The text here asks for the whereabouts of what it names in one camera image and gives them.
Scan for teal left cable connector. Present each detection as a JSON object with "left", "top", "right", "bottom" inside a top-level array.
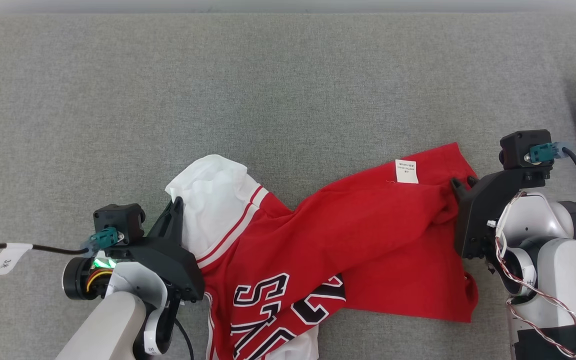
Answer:
[{"left": 85, "top": 227, "right": 122, "bottom": 251}]

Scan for red white twisted wires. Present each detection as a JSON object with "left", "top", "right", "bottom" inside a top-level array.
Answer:
[{"left": 488, "top": 191, "right": 576, "bottom": 359}]

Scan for teal cable connector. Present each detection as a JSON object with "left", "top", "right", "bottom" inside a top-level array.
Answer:
[
  {"left": 85, "top": 227, "right": 122, "bottom": 251},
  {"left": 528, "top": 142, "right": 574, "bottom": 165}
]

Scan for teal right cable connector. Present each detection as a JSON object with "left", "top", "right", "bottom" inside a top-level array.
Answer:
[{"left": 528, "top": 142, "right": 574, "bottom": 165}]

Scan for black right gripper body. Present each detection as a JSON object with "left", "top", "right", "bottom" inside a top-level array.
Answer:
[{"left": 454, "top": 166, "right": 554, "bottom": 261}]

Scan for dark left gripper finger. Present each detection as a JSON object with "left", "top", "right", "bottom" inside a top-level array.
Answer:
[
  {"left": 149, "top": 199, "right": 179, "bottom": 242},
  {"left": 173, "top": 196, "right": 185, "bottom": 245}
]

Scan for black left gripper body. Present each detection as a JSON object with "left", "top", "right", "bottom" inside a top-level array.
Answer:
[{"left": 113, "top": 235, "right": 206, "bottom": 304}]

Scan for red basketball jersey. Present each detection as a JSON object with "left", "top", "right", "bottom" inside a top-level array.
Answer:
[{"left": 165, "top": 142, "right": 480, "bottom": 360}]

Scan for white left cable label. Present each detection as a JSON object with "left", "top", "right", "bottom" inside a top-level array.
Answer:
[{"left": 0, "top": 243, "right": 34, "bottom": 278}]

